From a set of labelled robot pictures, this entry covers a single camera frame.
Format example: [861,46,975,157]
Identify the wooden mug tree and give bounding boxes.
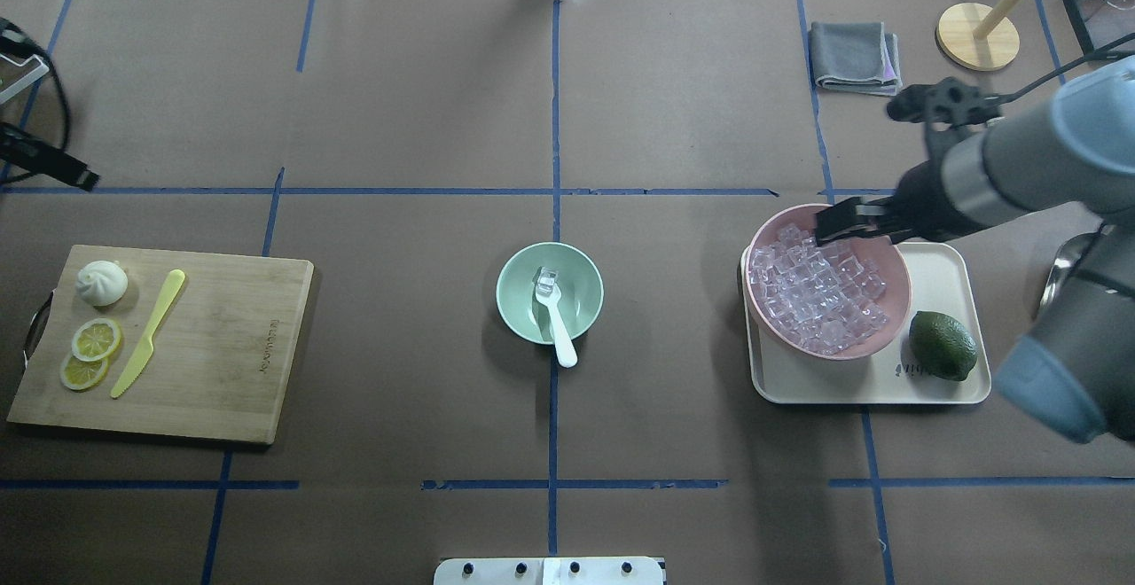
[934,0,1022,72]

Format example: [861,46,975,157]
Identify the clear ice cubes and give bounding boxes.
[746,224,891,356]

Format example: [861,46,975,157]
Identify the pink bowl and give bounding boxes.
[740,204,913,362]

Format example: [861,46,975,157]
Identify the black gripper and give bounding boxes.
[814,160,962,246]

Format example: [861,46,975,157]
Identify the lemon slices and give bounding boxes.
[59,317,121,392]

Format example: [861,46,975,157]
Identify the wooden cutting board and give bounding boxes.
[8,245,316,445]

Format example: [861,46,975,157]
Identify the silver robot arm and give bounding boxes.
[814,57,1134,445]

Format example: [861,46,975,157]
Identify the metal tray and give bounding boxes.
[1062,0,1134,60]

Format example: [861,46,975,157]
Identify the cup rack with cups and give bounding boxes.
[0,53,50,107]

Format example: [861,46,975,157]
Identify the green bowl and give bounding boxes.
[495,242,605,344]

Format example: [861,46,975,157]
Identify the folded grey cloth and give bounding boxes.
[808,22,903,98]

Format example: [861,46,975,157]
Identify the single clear ice cube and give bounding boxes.
[535,267,560,296]

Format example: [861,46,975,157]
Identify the white garlic bulb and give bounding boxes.
[74,261,129,308]

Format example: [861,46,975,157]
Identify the beige tray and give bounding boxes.
[746,242,990,406]

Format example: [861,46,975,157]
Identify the steel ice scoop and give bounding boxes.
[1034,232,1099,318]

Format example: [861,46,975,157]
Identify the yellow plastic knife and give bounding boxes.
[110,269,187,400]

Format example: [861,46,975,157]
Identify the green lime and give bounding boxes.
[908,310,978,382]

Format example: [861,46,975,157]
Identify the white plastic spoon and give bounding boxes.
[533,282,578,370]

